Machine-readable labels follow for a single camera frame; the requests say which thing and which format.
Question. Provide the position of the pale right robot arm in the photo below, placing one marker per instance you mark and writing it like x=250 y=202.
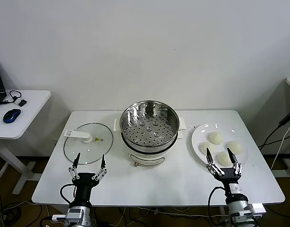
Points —
x=238 y=205

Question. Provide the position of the small black dongle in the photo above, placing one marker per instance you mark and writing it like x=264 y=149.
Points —
x=23 y=102

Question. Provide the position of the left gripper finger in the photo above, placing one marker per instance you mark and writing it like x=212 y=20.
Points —
x=102 y=163
x=75 y=162

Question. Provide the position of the white side table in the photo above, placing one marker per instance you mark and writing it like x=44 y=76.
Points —
x=33 y=113

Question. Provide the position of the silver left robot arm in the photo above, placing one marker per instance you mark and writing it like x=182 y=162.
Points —
x=78 y=216

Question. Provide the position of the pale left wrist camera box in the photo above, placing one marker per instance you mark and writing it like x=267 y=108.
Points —
x=58 y=218

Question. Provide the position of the blue computer mouse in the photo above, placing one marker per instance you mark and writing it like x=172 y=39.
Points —
x=11 y=116

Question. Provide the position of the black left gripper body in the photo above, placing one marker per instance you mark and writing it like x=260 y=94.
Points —
x=84 y=182

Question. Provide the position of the round glass pot lid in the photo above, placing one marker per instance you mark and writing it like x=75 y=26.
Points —
x=97 y=151

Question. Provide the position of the stainless steel steamer basket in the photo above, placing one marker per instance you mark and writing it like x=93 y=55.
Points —
x=148 y=111

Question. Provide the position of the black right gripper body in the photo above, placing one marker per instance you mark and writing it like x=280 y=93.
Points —
x=228 y=176

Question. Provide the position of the white desk foot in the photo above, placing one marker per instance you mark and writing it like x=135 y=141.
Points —
x=284 y=173

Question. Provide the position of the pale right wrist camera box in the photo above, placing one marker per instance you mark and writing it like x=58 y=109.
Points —
x=258 y=209

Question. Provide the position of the white steamed baozi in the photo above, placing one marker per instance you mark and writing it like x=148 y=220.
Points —
x=215 y=137
x=223 y=158
x=237 y=146
x=204 y=147

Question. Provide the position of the large white plate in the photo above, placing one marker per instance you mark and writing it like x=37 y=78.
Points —
x=201 y=137

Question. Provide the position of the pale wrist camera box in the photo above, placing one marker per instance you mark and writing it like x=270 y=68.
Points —
x=258 y=209
x=58 y=218

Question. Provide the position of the white table leg frame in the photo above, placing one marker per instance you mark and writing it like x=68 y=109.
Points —
x=222 y=212

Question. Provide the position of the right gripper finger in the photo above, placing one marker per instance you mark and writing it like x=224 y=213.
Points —
x=209 y=157
x=232 y=156

